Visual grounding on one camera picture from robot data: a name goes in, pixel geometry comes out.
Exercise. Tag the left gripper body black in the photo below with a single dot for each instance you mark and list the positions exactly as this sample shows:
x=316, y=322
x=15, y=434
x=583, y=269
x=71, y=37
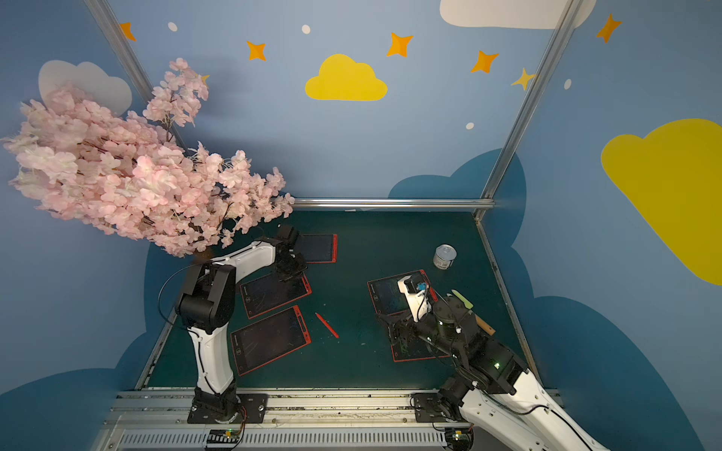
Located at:
x=290, y=262

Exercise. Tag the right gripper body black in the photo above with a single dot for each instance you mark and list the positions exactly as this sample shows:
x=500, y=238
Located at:
x=417, y=325

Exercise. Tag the red tablet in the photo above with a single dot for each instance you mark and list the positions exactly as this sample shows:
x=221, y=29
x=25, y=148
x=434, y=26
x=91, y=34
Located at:
x=388, y=299
x=431, y=353
x=267, y=293
x=318, y=248
x=268, y=340

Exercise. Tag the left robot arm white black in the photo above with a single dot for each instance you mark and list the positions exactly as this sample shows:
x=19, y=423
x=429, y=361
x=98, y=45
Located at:
x=205, y=307

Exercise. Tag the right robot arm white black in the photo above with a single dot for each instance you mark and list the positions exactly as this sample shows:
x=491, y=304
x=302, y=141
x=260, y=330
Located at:
x=491, y=387

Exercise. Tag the silver tin can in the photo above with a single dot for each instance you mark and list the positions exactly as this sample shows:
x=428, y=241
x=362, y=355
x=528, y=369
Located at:
x=444, y=256

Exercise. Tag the right circuit board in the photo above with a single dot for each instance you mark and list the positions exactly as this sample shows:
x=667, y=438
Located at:
x=458, y=440

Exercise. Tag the circuit board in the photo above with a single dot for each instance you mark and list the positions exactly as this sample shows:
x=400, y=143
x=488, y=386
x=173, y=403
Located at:
x=223, y=439
x=458, y=440

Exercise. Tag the pink cherry blossom tree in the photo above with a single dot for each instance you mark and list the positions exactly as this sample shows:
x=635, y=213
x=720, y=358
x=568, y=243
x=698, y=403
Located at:
x=128, y=176

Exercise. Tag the left circuit board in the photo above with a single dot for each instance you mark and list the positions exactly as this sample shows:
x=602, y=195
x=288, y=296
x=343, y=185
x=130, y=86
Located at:
x=223, y=439

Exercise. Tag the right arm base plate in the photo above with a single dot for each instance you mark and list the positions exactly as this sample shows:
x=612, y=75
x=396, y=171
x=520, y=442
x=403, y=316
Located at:
x=436, y=407

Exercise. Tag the green garden fork wooden handle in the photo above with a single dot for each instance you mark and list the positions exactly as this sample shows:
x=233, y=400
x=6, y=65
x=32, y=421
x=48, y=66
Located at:
x=480, y=322

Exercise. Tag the aluminium back rail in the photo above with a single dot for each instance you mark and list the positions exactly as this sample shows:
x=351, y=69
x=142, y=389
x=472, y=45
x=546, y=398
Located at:
x=392, y=204

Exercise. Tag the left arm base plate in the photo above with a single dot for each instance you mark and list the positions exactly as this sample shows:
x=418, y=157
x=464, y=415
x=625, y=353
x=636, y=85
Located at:
x=254, y=407

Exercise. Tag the aluminium rail frame front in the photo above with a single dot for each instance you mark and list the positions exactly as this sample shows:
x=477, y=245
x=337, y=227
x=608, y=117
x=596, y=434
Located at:
x=294, y=419

